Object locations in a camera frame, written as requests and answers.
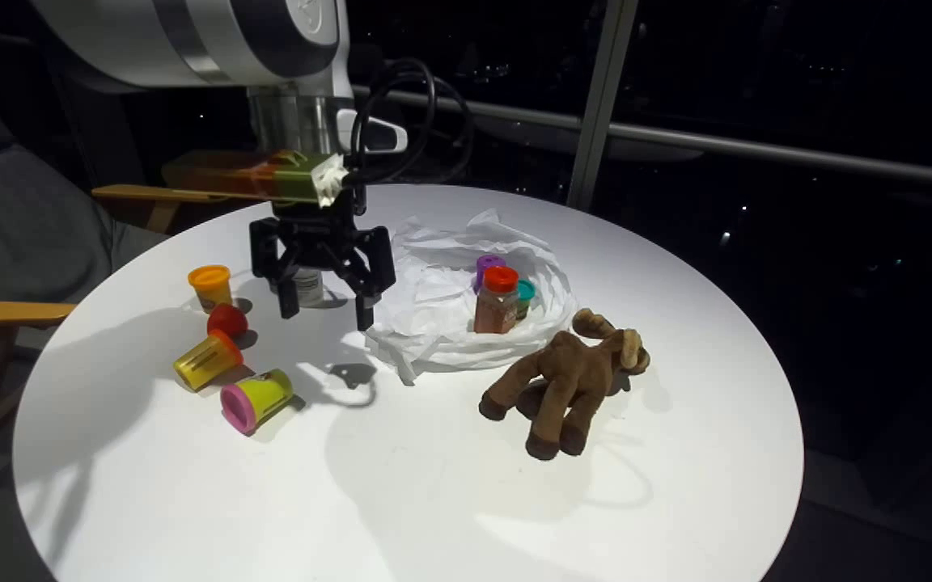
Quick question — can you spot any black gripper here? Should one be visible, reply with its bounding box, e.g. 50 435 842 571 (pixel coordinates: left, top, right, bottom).
248 210 395 331

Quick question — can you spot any orange lid yellow tub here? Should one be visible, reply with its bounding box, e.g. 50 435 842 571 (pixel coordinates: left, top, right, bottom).
175 332 242 392

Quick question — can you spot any pink lid yellow tub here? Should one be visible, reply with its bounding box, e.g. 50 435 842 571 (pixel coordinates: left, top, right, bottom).
220 368 295 435

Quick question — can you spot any purple play-doh tub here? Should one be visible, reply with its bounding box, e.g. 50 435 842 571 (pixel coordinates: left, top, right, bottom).
473 254 512 290

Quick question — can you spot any brown jar orange lid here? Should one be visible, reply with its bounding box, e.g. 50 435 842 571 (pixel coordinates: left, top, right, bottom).
473 264 517 332

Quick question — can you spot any teal lid green tub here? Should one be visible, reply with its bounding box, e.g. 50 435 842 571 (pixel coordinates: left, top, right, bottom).
517 281 536 320

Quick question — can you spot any white pill bottle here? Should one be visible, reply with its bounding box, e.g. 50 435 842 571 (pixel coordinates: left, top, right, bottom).
295 268 328 308

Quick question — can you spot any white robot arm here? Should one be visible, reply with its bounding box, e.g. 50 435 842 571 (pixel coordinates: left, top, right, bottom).
34 0 395 331

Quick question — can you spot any white plastic bag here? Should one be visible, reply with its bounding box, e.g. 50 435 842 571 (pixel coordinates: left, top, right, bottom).
367 210 576 386

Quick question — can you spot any red ball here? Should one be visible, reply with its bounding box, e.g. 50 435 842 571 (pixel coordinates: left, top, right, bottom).
207 303 248 340

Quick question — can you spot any brown plush toy animal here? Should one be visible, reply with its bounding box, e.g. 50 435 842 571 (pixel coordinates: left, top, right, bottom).
480 308 652 459

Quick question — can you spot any wooden chair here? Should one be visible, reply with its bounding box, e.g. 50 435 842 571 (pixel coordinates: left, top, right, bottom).
0 174 276 494

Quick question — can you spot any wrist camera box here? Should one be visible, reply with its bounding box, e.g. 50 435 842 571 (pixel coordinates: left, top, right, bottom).
257 152 350 206

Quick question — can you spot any horizontal window rail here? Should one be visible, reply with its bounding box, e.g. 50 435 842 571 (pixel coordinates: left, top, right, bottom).
350 79 932 196

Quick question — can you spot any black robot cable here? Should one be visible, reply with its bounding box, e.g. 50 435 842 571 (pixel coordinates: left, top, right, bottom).
348 58 475 188

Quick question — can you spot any window frame post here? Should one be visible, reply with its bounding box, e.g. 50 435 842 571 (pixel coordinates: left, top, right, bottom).
567 0 640 206

